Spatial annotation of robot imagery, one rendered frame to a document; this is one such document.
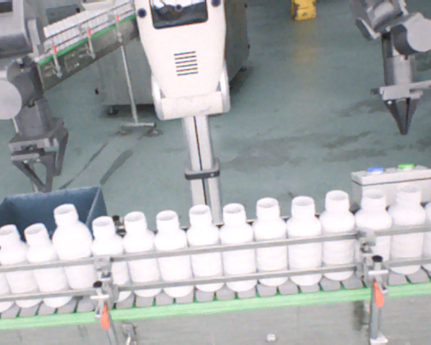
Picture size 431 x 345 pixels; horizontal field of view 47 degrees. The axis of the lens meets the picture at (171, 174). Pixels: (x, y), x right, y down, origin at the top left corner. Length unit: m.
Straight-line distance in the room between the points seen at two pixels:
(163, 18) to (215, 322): 0.77
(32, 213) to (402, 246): 1.09
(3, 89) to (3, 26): 0.10
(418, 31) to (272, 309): 0.56
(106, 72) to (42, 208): 3.42
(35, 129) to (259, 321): 0.52
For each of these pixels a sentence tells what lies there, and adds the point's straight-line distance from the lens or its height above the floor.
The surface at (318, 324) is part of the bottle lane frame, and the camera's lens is 0.98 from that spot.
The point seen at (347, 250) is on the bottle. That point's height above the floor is 1.07.
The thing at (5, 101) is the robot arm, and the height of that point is 1.44.
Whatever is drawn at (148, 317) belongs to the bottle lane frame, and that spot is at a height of 0.98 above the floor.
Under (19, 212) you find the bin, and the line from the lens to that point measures 1.62.
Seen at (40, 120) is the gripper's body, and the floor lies 1.38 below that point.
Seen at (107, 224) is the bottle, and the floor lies 1.15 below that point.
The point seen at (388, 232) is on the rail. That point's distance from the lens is 0.90.
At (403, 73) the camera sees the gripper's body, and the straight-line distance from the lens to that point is 1.06.
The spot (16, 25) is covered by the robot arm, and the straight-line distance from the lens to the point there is 0.76.
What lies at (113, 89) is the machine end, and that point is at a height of 0.28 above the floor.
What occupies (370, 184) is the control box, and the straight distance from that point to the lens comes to 1.04.
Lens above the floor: 1.61
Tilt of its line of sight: 27 degrees down
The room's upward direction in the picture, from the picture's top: 10 degrees counter-clockwise
